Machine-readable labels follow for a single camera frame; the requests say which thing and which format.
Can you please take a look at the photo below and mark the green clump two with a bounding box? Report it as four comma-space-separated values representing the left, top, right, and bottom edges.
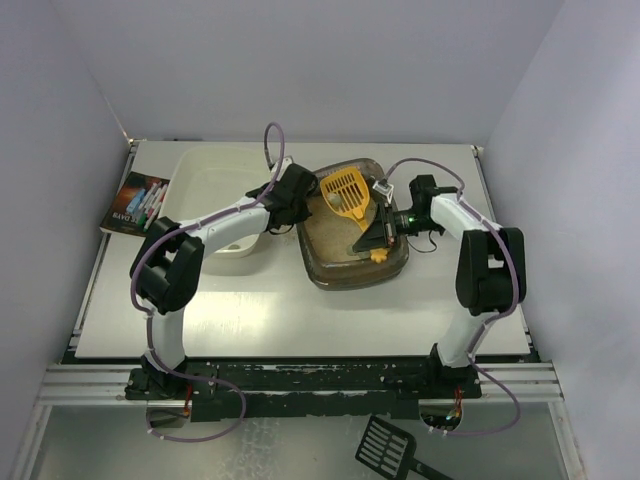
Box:
326, 193, 342, 209

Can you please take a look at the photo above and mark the purple cable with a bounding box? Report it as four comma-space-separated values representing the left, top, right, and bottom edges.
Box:
382, 157, 522, 437
128, 121, 247, 442

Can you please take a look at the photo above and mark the white plastic tub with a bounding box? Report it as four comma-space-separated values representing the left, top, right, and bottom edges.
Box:
169, 147, 275, 259

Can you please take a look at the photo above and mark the pack of markers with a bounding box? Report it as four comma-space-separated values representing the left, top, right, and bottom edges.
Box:
123, 180, 169, 232

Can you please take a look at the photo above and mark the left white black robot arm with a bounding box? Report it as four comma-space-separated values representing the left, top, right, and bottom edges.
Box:
130, 163, 318, 389

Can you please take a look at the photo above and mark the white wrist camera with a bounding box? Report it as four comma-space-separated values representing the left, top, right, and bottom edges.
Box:
373, 179, 394, 202
272, 156, 293, 172

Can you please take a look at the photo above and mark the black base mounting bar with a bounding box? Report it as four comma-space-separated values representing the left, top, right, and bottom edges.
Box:
125, 356, 481, 422

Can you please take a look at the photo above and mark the aluminium rail frame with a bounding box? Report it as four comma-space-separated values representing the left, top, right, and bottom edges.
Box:
37, 363, 565, 407

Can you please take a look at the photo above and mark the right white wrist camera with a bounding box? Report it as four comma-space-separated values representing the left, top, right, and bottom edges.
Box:
373, 179, 394, 202

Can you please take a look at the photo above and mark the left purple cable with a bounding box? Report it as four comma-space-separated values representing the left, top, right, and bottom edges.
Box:
128, 121, 247, 442

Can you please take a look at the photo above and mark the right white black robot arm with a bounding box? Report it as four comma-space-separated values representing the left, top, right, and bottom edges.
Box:
354, 175, 526, 388

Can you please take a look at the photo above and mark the dark book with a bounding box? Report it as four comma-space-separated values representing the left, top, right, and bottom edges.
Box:
100, 171, 169, 237

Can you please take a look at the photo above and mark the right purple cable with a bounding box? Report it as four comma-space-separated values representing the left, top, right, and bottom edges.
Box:
382, 157, 522, 437

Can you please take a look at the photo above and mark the black slotted spatula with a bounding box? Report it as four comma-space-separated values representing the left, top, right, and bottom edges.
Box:
355, 415, 451, 480

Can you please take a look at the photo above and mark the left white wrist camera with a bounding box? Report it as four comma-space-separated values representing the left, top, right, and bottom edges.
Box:
272, 156, 293, 172

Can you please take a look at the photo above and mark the yellow litter scoop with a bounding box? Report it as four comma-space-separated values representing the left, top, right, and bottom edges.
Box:
317, 166, 389, 264

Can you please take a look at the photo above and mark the brown litter box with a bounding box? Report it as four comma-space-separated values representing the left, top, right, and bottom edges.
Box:
296, 190, 409, 291

